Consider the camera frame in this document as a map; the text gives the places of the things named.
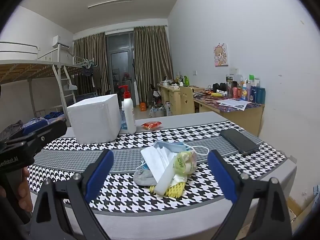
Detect grey sock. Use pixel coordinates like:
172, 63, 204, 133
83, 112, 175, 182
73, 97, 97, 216
133, 169, 157, 186

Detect yellow foam fruit net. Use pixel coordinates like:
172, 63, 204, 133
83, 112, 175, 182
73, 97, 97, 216
164, 182, 186, 198

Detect green plastic bag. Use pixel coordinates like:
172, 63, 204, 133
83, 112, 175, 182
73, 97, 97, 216
173, 150, 197, 176

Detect blue surgical face mask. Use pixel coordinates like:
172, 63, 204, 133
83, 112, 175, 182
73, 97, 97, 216
141, 140, 209, 169

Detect person's left hand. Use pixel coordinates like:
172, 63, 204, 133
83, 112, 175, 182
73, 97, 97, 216
16, 167, 33, 212

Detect blue plaid quilt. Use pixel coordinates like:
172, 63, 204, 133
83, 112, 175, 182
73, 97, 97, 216
23, 112, 65, 133

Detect white metal bunk bed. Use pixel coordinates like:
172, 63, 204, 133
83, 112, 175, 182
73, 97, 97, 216
1, 41, 85, 118

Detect white styrofoam box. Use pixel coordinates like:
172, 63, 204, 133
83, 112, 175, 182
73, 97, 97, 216
67, 94, 121, 144

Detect black smartphone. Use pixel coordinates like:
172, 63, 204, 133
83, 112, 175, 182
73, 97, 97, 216
220, 129, 259, 155

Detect blue spray bottle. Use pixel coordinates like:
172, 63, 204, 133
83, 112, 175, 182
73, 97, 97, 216
120, 103, 127, 129

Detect white red pump lotion bottle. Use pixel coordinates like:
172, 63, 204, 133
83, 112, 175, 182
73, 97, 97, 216
118, 85, 137, 134

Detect houndstooth table cloth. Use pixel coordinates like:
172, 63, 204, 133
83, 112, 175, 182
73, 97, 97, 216
28, 121, 286, 215

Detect red snack packet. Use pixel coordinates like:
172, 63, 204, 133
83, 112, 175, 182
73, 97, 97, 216
141, 121, 162, 131

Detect near wooden desk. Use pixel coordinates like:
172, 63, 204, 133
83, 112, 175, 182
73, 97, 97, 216
194, 92, 265, 137

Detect wooden desk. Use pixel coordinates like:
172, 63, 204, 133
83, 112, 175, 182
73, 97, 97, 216
158, 85, 204, 115
194, 92, 265, 137

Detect orange floor container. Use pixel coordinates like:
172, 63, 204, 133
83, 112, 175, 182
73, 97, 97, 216
139, 102, 146, 112

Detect white air conditioner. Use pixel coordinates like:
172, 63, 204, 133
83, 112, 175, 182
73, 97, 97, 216
52, 35, 70, 49

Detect printed paper sheets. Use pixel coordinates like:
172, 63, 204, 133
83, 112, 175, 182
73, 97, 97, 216
217, 99, 250, 111

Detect left brown curtain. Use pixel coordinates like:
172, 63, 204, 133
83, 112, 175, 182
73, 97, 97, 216
73, 33, 110, 95

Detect brown curtain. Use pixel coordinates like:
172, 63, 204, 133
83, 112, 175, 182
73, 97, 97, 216
73, 33, 110, 95
133, 25, 174, 103

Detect glass balcony door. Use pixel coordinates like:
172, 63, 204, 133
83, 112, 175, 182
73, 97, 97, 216
106, 31, 136, 107

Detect toiletry bottles cluster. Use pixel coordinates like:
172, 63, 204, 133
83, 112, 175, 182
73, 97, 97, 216
225, 74, 266, 105

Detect far wooden desk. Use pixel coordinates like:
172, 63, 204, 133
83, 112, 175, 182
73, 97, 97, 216
158, 85, 204, 115

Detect wooden smiley chair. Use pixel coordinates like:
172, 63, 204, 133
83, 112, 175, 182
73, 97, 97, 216
180, 87, 195, 114

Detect right brown curtain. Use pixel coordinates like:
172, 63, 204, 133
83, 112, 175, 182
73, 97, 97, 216
133, 25, 174, 103

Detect green bottle on desk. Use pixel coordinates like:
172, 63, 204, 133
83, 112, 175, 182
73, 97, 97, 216
183, 75, 190, 86

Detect ceiling tube light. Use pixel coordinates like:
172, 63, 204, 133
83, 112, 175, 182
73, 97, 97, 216
87, 0, 133, 9

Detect anime girl wall poster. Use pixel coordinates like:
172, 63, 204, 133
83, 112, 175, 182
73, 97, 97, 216
214, 43, 228, 67

